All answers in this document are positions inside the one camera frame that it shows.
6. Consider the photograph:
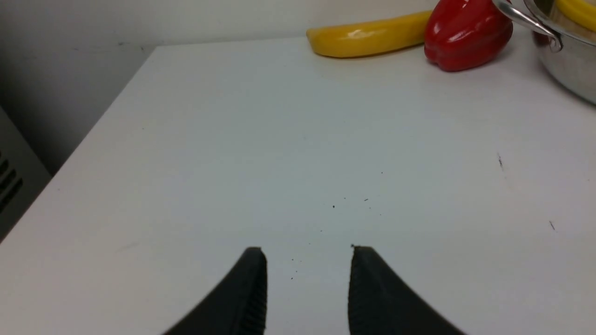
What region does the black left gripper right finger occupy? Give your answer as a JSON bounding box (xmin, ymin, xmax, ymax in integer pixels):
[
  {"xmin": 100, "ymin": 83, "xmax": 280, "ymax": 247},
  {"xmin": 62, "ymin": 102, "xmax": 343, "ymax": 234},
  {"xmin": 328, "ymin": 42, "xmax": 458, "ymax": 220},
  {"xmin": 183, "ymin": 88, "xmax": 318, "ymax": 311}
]
[{"xmin": 348, "ymin": 246, "xmax": 463, "ymax": 335}]

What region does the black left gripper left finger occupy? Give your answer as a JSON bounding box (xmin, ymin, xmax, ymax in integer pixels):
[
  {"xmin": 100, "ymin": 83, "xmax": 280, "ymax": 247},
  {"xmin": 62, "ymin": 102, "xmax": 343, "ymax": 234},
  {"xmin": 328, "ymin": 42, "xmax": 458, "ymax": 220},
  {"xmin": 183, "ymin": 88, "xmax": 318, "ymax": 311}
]
[{"xmin": 165, "ymin": 247, "xmax": 268, "ymax": 335}]

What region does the bamboo steamer basket yellow rim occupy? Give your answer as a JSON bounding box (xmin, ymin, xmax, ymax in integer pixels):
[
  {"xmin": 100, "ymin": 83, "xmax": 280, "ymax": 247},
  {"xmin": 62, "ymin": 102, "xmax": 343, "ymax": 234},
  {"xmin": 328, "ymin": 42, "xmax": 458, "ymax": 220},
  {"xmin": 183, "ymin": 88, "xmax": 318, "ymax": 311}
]
[{"xmin": 554, "ymin": 0, "xmax": 596, "ymax": 32}]

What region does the stainless steel pot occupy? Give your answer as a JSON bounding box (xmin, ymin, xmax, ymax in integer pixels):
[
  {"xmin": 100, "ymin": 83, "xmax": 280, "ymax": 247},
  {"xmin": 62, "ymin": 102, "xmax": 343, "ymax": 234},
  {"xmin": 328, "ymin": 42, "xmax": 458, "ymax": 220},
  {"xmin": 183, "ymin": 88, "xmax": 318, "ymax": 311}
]
[{"xmin": 493, "ymin": 0, "xmax": 596, "ymax": 105}]

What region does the grey vented cabinet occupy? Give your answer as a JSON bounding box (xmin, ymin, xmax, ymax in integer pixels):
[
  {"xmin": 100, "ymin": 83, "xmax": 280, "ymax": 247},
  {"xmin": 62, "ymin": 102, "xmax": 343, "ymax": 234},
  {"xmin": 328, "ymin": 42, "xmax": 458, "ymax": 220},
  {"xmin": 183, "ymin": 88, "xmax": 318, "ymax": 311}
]
[{"xmin": 0, "ymin": 109, "xmax": 51, "ymax": 241}]

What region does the yellow banana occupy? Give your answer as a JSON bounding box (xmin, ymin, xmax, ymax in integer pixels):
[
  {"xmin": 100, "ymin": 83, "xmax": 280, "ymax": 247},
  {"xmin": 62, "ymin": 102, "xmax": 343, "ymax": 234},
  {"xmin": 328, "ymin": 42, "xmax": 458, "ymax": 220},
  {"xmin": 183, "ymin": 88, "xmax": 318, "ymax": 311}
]
[{"xmin": 306, "ymin": 11, "xmax": 432, "ymax": 59}]

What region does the red bell pepper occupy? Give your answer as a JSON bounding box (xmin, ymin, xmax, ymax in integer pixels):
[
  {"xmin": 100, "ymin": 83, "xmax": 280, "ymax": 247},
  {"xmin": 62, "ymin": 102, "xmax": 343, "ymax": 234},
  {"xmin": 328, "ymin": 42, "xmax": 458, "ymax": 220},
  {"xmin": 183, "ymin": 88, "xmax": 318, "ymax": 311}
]
[{"xmin": 424, "ymin": 0, "xmax": 514, "ymax": 72}]

